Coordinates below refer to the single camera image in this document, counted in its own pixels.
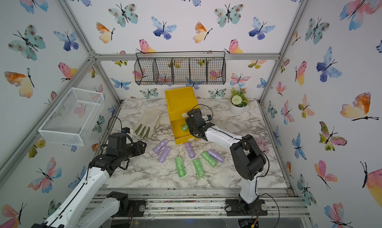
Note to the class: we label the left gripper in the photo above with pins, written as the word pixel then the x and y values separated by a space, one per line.
pixel 139 147

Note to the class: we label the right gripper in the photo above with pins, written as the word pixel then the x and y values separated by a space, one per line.
pixel 188 121

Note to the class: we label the yellow drawer cabinet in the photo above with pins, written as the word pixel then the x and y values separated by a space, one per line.
pixel 179 102

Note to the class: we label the green bag roll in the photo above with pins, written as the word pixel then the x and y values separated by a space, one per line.
pixel 210 160
pixel 180 166
pixel 199 169
pixel 184 127

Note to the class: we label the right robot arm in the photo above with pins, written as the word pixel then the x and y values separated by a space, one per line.
pixel 248 159

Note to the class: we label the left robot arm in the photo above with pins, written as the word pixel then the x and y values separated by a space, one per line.
pixel 70 213

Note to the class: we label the purple bag roll middle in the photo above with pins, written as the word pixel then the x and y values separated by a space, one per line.
pixel 190 150

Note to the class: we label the purple bag roll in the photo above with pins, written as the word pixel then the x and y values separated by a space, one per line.
pixel 164 154
pixel 190 150
pixel 216 155
pixel 160 146

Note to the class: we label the purple bag roll right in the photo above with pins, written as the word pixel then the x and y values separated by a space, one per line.
pixel 216 155

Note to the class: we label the white green work glove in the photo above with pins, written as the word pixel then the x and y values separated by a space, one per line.
pixel 146 125

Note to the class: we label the purple bag roll upper left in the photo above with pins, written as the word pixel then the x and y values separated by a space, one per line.
pixel 160 146

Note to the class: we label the purple bag roll lower left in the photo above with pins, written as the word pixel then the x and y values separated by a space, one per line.
pixel 164 154

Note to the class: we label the potted artificial plant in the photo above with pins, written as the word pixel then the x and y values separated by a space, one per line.
pixel 238 101

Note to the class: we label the pink coral ornament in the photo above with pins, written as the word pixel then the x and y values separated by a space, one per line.
pixel 263 146

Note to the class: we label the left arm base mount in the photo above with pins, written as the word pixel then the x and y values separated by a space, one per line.
pixel 128 207

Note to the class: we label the white mesh wall basket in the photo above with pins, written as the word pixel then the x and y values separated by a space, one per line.
pixel 73 117

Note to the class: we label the black wire wall basket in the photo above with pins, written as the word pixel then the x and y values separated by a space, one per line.
pixel 180 68

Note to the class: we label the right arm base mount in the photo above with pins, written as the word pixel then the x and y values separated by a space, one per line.
pixel 238 207

